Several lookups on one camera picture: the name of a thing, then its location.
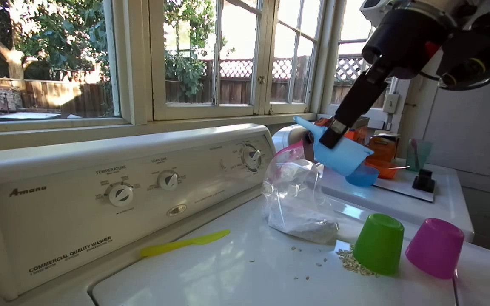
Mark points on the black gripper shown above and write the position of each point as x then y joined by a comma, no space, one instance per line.
366,90

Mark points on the blue measuring cup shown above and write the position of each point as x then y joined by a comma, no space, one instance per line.
344,158

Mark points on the clear plastic zip bag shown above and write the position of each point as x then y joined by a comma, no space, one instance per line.
301,221

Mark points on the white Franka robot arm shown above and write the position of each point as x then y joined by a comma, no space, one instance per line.
408,39

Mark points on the teal translucent cup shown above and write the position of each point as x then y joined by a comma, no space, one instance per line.
422,153

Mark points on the green plastic cup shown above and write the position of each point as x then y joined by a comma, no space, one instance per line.
378,246

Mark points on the pink plastic cup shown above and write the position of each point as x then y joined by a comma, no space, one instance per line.
434,248

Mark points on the light blue plastic bowl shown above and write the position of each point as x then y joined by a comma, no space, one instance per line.
364,178

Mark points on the white flat board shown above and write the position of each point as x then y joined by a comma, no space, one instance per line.
398,188

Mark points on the white washer control knob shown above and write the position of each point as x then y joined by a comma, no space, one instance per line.
250,156
168,180
119,194

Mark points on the white Whirlpool laundry machine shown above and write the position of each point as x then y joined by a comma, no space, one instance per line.
449,192

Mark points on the spilled grain pile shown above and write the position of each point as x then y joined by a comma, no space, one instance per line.
349,263

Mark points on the yellow-green plastic spoon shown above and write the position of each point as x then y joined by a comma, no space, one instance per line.
199,239

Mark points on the wooden garden fence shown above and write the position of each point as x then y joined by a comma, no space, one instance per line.
58,93

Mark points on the white Amana washing machine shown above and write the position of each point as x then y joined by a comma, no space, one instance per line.
58,226

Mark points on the white wall outlet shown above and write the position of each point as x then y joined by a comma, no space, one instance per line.
391,102

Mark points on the black camera stand base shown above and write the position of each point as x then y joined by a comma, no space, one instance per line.
424,180

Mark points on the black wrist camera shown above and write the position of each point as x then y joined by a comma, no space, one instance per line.
471,59

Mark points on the cream wooden window frame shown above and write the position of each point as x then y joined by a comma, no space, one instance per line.
134,68

